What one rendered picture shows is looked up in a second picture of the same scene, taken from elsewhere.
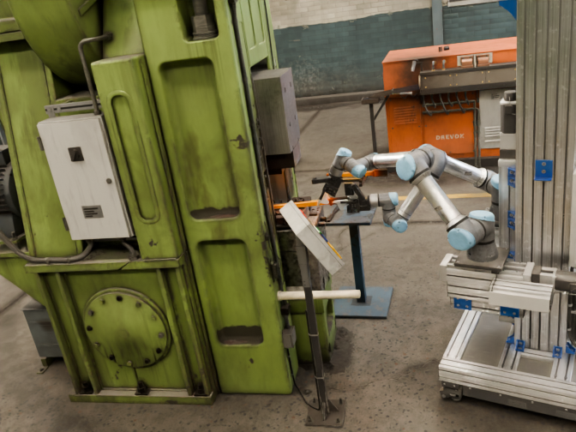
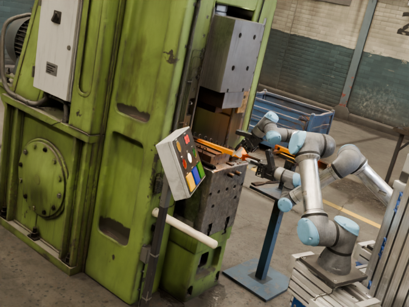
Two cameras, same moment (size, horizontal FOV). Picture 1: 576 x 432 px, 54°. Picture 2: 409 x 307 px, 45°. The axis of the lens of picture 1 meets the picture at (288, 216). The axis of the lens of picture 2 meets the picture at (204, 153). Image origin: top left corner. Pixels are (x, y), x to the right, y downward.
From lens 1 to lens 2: 1.09 m
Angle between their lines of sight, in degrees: 19
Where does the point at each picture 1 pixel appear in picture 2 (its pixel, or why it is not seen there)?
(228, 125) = (167, 38)
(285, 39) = (381, 65)
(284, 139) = (219, 77)
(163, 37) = not seen: outside the picture
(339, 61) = not seen: outside the picture
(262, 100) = (215, 36)
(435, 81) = not seen: outside the picture
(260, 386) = (111, 283)
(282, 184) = (224, 130)
